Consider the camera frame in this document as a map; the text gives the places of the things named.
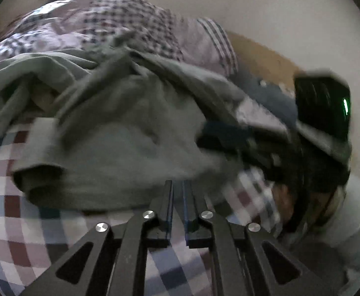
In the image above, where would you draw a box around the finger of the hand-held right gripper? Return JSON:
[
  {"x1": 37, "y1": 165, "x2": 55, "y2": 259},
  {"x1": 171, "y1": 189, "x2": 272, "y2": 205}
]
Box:
[{"x1": 196, "y1": 120, "x2": 281, "y2": 175}]

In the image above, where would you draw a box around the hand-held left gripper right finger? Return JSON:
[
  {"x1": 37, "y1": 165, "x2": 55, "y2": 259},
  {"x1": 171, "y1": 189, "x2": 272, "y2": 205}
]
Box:
[{"x1": 182, "y1": 179, "x2": 338, "y2": 296}]

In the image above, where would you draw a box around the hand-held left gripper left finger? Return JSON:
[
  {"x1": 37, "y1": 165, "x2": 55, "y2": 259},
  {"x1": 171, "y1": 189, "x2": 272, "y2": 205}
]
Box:
[{"x1": 20, "y1": 179, "x2": 174, "y2": 296}]

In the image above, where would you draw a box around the grey-green fleece-lined garment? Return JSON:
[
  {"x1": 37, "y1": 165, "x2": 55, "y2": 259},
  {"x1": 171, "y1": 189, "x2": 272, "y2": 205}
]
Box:
[{"x1": 0, "y1": 31, "x2": 292, "y2": 212}]

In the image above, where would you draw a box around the person's right forearm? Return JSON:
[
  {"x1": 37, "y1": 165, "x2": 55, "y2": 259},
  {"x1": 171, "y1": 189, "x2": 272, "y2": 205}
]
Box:
[{"x1": 291, "y1": 175, "x2": 360, "y2": 296}]

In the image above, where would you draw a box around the person's right hand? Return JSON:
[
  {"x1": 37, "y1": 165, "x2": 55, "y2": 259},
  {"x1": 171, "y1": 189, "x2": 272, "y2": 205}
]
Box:
[{"x1": 273, "y1": 185, "x2": 295, "y2": 232}]

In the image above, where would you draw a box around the yellow-brown wooden board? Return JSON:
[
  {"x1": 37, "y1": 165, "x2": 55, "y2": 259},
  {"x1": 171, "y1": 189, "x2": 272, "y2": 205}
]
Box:
[{"x1": 226, "y1": 31, "x2": 301, "y2": 90}]

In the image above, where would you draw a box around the checked bed sheet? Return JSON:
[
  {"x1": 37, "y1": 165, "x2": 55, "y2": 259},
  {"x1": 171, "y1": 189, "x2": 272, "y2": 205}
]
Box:
[{"x1": 0, "y1": 123, "x2": 285, "y2": 296}]

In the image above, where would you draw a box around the pink checked patchwork quilt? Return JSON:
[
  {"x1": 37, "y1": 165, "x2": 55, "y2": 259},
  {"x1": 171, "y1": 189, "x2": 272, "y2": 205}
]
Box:
[{"x1": 0, "y1": 0, "x2": 239, "y2": 77}]

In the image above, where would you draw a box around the beige striped cloth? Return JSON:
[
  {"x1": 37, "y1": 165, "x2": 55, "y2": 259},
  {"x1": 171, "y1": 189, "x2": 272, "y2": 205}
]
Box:
[{"x1": 29, "y1": 80, "x2": 60, "y2": 111}]

